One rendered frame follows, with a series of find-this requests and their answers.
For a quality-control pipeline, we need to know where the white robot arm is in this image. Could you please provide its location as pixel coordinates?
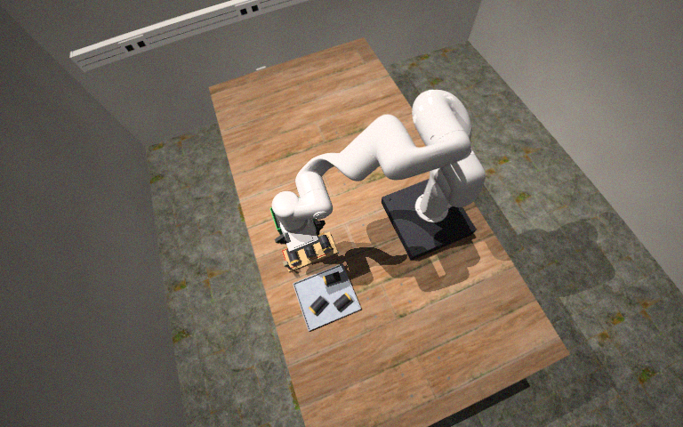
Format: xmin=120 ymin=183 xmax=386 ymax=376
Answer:
xmin=272 ymin=90 xmax=486 ymax=254

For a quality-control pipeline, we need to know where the pale yellow flat board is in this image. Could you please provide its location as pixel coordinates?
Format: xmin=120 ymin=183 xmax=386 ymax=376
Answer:
xmin=282 ymin=232 xmax=338 ymax=272

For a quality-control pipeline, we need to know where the black battery with gold end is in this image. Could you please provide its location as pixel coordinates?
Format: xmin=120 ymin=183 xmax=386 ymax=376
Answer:
xmin=323 ymin=271 xmax=341 ymax=286
xmin=303 ymin=246 xmax=316 ymax=259
xmin=309 ymin=295 xmax=327 ymax=315
xmin=333 ymin=293 xmax=352 ymax=311
xmin=286 ymin=248 xmax=300 ymax=266
xmin=318 ymin=235 xmax=332 ymax=252

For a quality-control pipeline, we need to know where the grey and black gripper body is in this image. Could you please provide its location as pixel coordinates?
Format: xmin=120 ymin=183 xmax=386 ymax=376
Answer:
xmin=280 ymin=219 xmax=317 ymax=243

